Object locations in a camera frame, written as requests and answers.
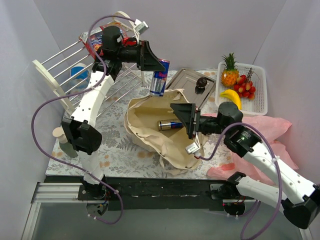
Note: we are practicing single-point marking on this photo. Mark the cream metal shoe rack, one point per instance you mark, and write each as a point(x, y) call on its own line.
point(56, 69)

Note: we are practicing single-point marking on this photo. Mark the toy banana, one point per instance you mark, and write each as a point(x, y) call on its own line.
point(233, 96)

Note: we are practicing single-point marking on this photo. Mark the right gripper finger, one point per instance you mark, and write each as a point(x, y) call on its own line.
point(185, 112)
point(192, 128)

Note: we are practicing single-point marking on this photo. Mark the beige canvas tote bag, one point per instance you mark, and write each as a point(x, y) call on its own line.
point(141, 121)

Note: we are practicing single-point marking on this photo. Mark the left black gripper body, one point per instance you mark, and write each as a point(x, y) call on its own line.
point(142, 55)

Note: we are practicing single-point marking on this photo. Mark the pink plastic grocery bag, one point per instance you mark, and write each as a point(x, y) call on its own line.
point(270, 130)

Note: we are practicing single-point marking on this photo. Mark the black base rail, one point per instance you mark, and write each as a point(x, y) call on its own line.
point(158, 194)

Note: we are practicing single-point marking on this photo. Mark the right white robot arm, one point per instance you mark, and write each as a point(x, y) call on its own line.
point(295, 196)

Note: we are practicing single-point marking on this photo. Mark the red snack bag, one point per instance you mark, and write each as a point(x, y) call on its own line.
point(96, 38)

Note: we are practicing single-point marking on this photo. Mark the blue white container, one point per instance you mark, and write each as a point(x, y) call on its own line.
point(76, 69)

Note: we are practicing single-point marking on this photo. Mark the steel tray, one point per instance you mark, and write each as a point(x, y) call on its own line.
point(186, 79)

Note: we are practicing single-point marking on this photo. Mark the aluminium frame rail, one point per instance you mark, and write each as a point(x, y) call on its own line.
point(56, 193)

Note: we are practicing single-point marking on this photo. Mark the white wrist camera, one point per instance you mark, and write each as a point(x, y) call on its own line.
point(193, 149)
point(140, 26)

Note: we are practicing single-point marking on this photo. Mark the toy pineapple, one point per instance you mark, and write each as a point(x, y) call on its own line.
point(230, 72)

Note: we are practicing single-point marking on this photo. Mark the dark purple toy plum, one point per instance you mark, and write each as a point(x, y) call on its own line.
point(201, 83)

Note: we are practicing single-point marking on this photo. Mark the grey soap dispenser bottle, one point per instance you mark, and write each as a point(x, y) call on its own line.
point(65, 146)

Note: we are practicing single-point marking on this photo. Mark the blue energy drink can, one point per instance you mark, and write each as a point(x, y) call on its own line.
point(159, 78)

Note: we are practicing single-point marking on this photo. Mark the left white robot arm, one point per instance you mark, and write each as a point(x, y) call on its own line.
point(80, 128)

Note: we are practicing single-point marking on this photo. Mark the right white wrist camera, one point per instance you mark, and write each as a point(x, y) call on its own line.
point(193, 149)

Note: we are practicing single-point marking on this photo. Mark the red toy fruit with stem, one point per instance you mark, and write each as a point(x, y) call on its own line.
point(244, 86)

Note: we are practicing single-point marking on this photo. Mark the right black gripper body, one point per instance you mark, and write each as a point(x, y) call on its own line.
point(194, 122)

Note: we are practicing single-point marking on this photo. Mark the floral table mat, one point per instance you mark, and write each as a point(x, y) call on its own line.
point(118, 156)

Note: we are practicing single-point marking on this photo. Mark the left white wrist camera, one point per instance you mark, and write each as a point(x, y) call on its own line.
point(140, 26)

